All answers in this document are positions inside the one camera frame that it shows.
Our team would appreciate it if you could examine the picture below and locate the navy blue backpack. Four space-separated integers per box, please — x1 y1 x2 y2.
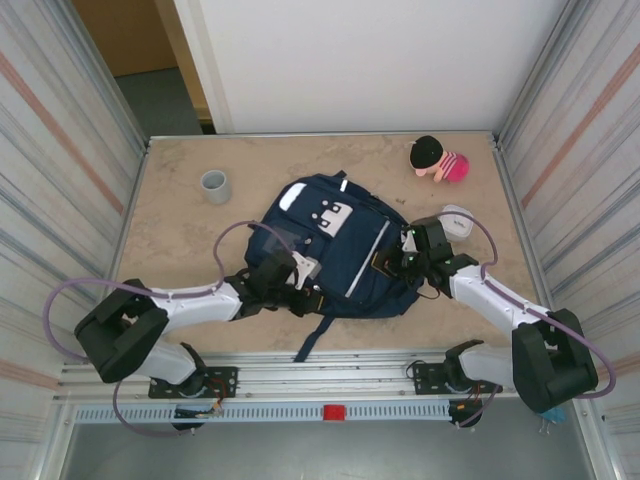
243 169 426 364

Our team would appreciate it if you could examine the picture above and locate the white square box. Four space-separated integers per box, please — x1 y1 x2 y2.
442 203 475 244

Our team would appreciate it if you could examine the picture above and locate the pink plush doll black hair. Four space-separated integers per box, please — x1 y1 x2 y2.
408 134 471 185

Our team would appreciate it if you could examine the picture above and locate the grey plastic cup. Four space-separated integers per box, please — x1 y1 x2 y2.
200 169 231 206

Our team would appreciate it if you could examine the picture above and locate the blue binder clip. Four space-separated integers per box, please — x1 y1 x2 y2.
538 407 566 435

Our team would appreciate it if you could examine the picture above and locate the brown wooden door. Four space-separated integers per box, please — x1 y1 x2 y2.
72 0 211 126

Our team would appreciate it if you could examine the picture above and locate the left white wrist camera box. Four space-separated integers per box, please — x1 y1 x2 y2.
289 251 320 291

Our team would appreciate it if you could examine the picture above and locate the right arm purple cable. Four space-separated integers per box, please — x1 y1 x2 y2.
412 211 617 430

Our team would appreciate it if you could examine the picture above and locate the aluminium mounting rail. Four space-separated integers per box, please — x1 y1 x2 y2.
54 349 599 402

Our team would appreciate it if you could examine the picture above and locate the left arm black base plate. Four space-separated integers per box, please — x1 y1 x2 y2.
148 366 239 400

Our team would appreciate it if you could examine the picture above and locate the slotted grey cable duct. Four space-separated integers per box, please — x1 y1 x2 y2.
73 402 454 425

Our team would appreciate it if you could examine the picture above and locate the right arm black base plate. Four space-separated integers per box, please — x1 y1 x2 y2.
411 360 503 396

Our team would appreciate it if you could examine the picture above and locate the translucent enclosure side panel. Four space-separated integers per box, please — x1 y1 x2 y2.
0 0 150 446
497 0 640 436

